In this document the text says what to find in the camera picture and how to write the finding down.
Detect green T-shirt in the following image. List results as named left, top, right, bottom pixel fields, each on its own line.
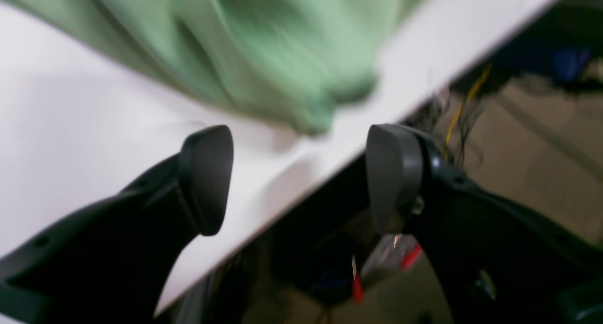
left=2, top=0, right=424, bottom=135

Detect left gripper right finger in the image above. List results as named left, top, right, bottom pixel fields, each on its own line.
left=366, top=124, right=603, bottom=324

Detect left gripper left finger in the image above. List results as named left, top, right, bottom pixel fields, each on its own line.
left=0, top=126, right=234, bottom=324

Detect red handled tool on floor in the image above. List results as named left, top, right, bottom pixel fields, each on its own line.
left=351, top=255, right=364, bottom=305

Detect yellow cable on floor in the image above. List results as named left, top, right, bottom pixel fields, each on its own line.
left=440, top=63, right=493, bottom=160

